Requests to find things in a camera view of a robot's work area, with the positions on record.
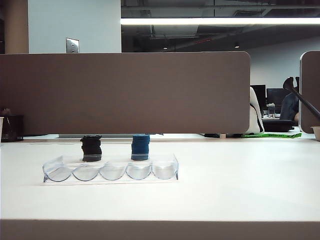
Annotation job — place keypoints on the blue poker chip pile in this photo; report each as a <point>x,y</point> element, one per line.
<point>140,147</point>

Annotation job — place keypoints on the clear plastic chip tray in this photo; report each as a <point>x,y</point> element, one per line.
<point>110,170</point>

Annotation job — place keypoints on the black poker chip pile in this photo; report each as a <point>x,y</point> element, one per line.
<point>91,150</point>

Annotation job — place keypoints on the brown desk divider panel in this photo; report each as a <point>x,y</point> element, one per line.
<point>137,92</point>

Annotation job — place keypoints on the flat black object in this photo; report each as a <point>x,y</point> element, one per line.
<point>212,135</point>

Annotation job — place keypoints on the small white cylinder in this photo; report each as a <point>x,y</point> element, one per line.
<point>223,135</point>

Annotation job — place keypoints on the white chair with black stripe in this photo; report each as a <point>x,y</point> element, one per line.
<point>256,112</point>

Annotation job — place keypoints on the black computer monitor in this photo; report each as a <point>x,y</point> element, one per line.
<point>275,95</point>
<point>262,95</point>

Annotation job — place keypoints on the brown foreground board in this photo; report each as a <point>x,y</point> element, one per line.
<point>160,230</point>

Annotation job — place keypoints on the clear water bottle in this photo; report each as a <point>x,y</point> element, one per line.
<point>270,110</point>

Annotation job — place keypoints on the long ceiling light strip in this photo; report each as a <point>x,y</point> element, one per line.
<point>212,21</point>

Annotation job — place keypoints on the green tape strip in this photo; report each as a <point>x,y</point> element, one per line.
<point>275,135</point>

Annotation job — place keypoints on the black round cushion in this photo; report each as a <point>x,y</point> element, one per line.
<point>277,124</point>

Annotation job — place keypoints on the seated person in blue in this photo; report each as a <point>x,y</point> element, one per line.
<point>287,107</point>

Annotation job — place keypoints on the black mesh pen holder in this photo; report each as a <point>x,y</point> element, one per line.
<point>12,127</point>

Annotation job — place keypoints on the dark grey slanted pole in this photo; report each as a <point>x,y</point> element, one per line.
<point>307,102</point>

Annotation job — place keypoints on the beige paper bowl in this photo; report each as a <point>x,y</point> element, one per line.
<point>316,132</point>

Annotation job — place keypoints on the silver divider base rail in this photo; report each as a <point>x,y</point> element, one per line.
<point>110,135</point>

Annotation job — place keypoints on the metal wall switch plate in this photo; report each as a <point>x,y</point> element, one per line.
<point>72,45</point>

